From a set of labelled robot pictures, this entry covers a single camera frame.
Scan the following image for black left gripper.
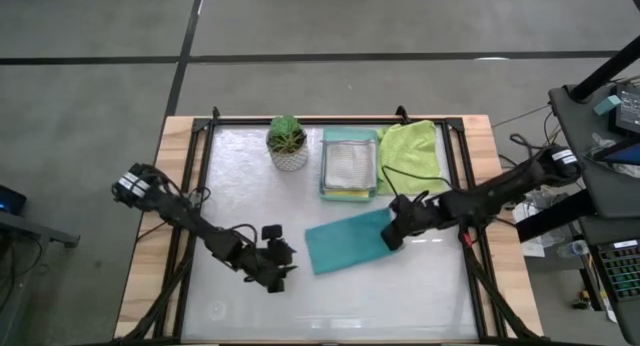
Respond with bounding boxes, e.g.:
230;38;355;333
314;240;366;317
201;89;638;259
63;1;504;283
239;239;300;295

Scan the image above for lime green microfiber towel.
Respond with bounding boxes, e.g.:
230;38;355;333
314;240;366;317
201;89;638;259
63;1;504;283
375;119;448;196

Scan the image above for teal microfiber towel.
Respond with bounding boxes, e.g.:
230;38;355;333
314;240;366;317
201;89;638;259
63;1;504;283
304;208;401;276

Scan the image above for yellow microfiber towel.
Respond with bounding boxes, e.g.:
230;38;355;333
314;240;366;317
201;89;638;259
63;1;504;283
324;188;371;198

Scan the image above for grey waffle-weave towel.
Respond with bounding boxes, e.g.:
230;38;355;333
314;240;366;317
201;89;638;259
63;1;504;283
323;139;377;191

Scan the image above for translucent teal plastic bin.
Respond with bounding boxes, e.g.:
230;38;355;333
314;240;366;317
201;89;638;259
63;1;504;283
318;127;380;203

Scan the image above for triangle-patterned plant pot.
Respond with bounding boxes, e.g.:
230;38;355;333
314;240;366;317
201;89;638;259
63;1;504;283
269;135;310;173

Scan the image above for white paper sheets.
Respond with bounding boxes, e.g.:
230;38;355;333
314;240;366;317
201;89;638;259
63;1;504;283
512;200;549;258

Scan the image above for green succulent plant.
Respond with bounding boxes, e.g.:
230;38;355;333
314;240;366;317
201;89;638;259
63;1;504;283
266;114;307;155

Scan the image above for clear plastic bottle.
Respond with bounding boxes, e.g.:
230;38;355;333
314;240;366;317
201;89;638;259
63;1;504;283
557;239;591;260

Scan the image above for grey equipment cart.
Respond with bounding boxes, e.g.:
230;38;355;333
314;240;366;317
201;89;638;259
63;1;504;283
548;83;640;346

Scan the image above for clear plastic bag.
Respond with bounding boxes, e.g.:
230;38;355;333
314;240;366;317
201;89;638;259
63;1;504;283
584;133;640;180

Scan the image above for keyboard with coloured keys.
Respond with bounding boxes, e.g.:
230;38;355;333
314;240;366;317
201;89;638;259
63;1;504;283
594;239;640;303

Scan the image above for small teal box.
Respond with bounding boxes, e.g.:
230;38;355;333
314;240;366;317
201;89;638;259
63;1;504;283
593;94;623;117

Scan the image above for black slanted pole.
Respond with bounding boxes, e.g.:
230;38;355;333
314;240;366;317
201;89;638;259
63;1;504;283
569;35;640;103

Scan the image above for grey side desk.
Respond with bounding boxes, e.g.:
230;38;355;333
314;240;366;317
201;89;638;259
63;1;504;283
0;210;81;346

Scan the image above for black device with blue light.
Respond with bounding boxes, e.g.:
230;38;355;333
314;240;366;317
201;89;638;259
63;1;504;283
0;184;27;216

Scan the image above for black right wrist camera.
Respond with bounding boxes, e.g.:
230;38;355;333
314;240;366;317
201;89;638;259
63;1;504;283
380;222;407;253

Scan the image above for black aluminium table frame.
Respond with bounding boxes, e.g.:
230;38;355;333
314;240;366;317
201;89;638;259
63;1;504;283
114;105;546;346

